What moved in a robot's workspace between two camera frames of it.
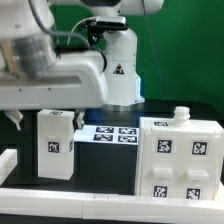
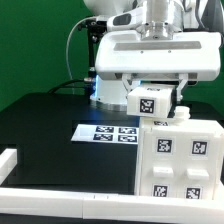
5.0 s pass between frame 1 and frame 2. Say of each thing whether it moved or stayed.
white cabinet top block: moved
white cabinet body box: stayed
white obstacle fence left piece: stayed
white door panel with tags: stayed
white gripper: moved
